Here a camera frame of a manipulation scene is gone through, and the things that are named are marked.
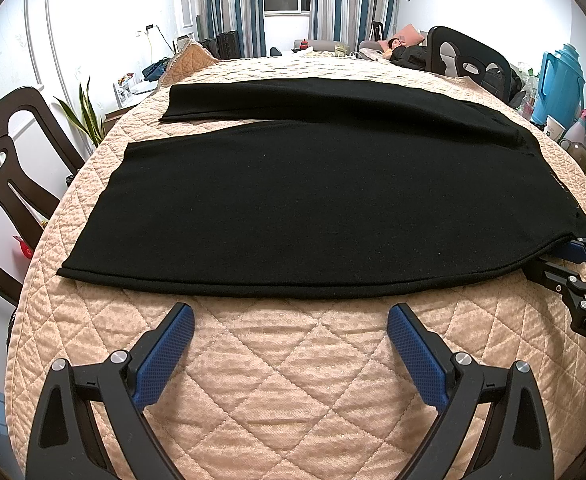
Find black pants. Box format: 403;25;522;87
59;78;586;298

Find glass jar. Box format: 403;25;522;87
560;140;586;175

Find white cup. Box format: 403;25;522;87
543;116;565;142

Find blue thermos jug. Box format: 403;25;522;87
530;44;585;129

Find dark wooden chair right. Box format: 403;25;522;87
425;26;512;103

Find dark wooden chair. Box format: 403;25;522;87
425;26;512;103
0;86;86;306

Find person lying in background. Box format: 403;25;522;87
380;36;427;70

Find dark wooden chair left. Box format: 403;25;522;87
0;86;86;306

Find green snake plant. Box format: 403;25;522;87
57;79;106;148

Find striped curtain right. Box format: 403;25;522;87
308;0;399;51

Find striped curtain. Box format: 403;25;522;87
197;0;267;58
308;0;399;51

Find striped curtain left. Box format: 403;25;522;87
197;0;267;58

